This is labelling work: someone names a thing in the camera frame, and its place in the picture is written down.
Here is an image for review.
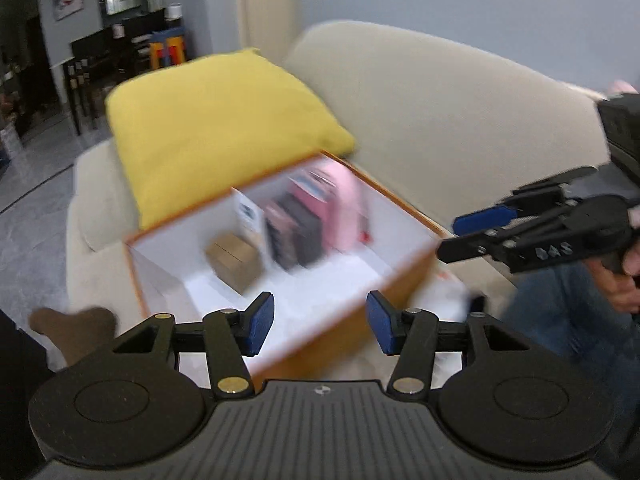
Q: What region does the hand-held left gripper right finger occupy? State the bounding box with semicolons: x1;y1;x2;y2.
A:
366;291;531;397

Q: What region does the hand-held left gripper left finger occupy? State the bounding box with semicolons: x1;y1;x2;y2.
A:
112;291;276;399

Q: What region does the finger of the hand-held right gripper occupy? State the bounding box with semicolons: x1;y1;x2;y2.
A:
452;165;599;238
436;194;629;263

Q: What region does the white box with orange edges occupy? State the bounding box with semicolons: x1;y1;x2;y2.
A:
124;150;452;382

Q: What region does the pink pouch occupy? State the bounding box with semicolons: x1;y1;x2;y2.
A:
320;160;370;252

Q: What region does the pink card holder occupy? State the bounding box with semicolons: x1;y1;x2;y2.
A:
291;169;335;211

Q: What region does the person's right hand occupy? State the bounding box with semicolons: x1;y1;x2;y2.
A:
591;239;640;315

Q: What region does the small cardboard box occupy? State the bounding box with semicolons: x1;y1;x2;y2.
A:
206;232;264;295

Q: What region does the black wallet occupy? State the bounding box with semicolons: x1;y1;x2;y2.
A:
264;194;327;273

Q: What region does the beige sofa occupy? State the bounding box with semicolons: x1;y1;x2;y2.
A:
65;20;617;376

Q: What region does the white card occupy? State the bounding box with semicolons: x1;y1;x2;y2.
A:
231;188;264;234

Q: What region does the person's jeans leg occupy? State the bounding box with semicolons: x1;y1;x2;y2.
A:
500;260;640;480

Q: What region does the brown plush object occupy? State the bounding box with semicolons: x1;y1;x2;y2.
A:
29;306;119;368

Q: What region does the yellow pillow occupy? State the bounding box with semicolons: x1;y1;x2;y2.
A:
105;47;357;231

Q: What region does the colourful stool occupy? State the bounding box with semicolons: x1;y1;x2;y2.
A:
148;30;189;69

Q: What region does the dark dining chair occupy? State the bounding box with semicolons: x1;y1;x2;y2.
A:
63;57;102;137

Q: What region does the dark dining table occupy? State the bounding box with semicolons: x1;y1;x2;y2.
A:
69;9;187;81

